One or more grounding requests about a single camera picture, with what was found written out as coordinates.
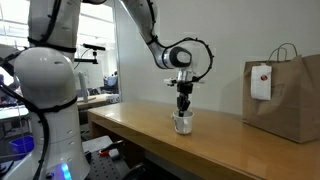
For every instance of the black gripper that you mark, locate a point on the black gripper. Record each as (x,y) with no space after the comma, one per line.
(182,100)

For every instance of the white cartoon mug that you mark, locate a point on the white cartoon mug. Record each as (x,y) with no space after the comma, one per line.
(183,125)

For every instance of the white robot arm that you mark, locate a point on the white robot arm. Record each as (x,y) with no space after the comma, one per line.
(48,90)

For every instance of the white receipt on bag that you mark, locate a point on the white receipt on bag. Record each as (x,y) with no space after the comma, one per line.
(261,82)

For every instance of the black red clamp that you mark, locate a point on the black red clamp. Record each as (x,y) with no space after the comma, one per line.
(118,145)

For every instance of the brown paper bag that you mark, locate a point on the brown paper bag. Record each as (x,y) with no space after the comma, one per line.
(293,112)

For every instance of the blue plastic bin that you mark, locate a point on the blue plastic bin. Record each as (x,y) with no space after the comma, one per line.
(22,145)

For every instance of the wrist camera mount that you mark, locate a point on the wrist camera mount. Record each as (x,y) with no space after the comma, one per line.
(182,76)

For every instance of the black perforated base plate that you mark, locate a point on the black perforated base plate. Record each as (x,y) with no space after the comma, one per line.
(102,168)

